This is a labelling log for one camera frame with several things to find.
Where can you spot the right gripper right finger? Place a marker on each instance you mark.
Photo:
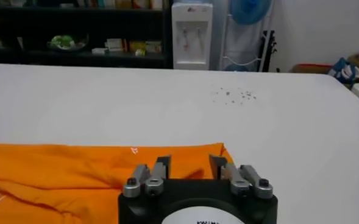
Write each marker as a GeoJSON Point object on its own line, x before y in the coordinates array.
{"type": "Point", "coordinates": [243, 181]}

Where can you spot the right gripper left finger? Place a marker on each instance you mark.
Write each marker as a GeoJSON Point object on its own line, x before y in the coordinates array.
{"type": "Point", "coordinates": [154, 182]}

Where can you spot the orange t-shirt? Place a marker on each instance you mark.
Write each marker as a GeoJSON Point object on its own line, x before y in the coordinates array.
{"type": "Point", "coordinates": [60, 176]}

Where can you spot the white work table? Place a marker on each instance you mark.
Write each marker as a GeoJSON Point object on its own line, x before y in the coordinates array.
{"type": "Point", "coordinates": [167, 106]}

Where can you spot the scattered dark crumbs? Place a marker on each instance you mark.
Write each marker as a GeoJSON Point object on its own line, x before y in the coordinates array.
{"type": "Point", "coordinates": [234, 94]}

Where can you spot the empty blue water jug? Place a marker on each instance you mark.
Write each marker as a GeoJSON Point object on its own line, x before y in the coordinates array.
{"type": "Point", "coordinates": [237, 67]}

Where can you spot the open cardboard box red rim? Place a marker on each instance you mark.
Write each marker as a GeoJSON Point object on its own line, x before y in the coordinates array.
{"type": "Point", "coordinates": [310, 68]}

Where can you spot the white water dispenser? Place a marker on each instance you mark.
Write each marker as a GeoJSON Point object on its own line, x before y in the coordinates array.
{"type": "Point", "coordinates": [191, 54]}

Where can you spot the black tripod stand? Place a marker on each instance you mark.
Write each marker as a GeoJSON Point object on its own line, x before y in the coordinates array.
{"type": "Point", "coordinates": [267, 50]}

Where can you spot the black metal shelving unit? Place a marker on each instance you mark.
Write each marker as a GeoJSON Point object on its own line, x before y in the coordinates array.
{"type": "Point", "coordinates": [106, 58]}

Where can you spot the white red medicine box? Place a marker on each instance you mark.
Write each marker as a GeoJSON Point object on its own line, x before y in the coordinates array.
{"type": "Point", "coordinates": [115, 44]}

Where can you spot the white metal jug rack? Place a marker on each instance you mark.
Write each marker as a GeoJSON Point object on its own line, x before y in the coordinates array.
{"type": "Point", "coordinates": [225, 36]}

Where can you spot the blue white bag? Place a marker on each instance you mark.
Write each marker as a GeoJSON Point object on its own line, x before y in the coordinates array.
{"type": "Point", "coordinates": [345, 71]}

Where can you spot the green white plastic bag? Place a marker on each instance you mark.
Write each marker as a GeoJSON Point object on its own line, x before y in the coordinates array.
{"type": "Point", "coordinates": [64, 42]}

